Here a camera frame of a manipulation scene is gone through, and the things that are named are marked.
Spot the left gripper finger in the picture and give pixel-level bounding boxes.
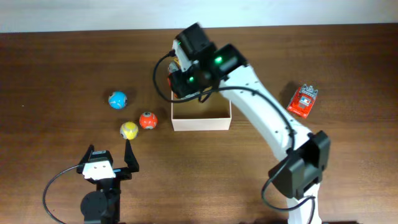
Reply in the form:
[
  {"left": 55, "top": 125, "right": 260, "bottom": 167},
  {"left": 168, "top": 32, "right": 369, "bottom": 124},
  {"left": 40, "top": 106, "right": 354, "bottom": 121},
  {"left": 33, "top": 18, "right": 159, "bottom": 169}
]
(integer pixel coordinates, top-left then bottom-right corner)
[
  {"left": 124, "top": 139, "right": 139, "bottom": 172},
  {"left": 79, "top": 144, "right": 95, "bottom": 165}
]

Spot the red truck with yellow crane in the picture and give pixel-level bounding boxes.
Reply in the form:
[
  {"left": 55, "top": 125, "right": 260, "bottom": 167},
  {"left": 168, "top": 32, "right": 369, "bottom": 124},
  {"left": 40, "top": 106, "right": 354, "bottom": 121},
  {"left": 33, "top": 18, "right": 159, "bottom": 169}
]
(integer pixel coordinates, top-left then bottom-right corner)
[{"left": 167, "top": 61, "right": 181, "bottom": 98}]

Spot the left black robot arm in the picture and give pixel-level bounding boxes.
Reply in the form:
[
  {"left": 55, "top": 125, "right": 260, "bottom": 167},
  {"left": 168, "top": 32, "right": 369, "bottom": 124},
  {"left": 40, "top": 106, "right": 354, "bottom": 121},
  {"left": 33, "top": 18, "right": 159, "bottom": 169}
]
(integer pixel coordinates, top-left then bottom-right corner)
[{"left": 76, "top": 139, "right": 139, "bottom": 224}]

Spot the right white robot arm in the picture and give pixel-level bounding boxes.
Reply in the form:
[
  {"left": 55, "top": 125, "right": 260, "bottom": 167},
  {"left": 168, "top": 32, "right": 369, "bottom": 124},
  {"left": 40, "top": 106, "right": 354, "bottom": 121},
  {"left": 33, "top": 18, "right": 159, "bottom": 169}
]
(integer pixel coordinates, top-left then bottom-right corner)
[{"left": 168, "top": 23, "right": 331, "bottom": 223}]

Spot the yellow toy ball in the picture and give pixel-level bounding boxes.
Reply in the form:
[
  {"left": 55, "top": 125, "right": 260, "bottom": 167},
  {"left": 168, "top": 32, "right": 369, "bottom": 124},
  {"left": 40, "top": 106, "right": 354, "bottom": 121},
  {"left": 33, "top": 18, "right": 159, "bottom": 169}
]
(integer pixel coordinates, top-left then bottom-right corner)
[{"left": 120, "top": 121, "right": 139, "bottom": 140}]

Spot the pink cardboard box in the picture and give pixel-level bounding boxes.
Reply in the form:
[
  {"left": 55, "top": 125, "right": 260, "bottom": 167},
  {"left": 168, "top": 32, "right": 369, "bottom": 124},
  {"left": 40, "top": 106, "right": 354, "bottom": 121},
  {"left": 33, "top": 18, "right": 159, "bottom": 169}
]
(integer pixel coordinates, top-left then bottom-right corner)
[{"left": 170, "top": 93, "right": 232, "bottom": 131}]

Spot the orange-red toy ball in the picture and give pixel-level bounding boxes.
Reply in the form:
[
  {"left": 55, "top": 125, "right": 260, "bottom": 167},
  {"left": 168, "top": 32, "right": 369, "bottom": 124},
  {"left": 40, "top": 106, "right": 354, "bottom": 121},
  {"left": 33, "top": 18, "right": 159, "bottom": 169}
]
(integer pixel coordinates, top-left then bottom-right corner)
[{"left": 139, "top": 112, "right": 158, "bottom": 129}]

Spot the blue toy ball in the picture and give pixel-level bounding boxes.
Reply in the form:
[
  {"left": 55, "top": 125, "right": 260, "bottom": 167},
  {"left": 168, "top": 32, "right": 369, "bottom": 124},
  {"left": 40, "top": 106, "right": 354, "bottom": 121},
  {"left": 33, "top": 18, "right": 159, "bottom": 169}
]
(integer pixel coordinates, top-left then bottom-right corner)
[{"left": 108, "top": 91, "right": 127, "bottom": 110}]

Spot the red toy fire truck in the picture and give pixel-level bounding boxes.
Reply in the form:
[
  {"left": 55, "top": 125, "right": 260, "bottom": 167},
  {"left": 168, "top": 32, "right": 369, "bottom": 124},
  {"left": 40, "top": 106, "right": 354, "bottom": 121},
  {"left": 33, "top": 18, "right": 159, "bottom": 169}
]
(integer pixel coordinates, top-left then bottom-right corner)
[{"left": 287, "top": 84, "right": 318, "bottom": 118}]

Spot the left black cable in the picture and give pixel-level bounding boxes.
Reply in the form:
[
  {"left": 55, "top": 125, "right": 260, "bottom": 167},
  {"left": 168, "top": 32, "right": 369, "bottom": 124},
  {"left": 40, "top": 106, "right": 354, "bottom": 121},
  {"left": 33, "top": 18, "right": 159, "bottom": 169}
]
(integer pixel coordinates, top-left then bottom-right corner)
[{"left": 42, "top": 164, "right": 84, "bottom": 224}]

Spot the black cable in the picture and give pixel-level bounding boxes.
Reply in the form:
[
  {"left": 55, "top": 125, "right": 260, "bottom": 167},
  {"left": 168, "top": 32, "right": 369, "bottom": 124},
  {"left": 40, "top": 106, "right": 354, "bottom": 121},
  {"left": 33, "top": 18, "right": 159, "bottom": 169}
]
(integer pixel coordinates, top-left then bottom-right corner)
[
  {"left": 152, "top": 49, "right": 317, "bottom": 224},
  {"left": 42, "top": 164, "right": 84, "bottom": 224}
]

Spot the right black cable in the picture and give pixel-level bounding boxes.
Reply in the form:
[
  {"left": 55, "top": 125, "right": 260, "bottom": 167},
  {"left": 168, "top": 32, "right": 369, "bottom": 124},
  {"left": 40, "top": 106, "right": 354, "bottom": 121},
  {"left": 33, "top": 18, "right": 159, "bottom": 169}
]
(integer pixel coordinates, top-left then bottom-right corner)
[{"left": 152, "top": 49, "right": 317, "bottom": 224}]

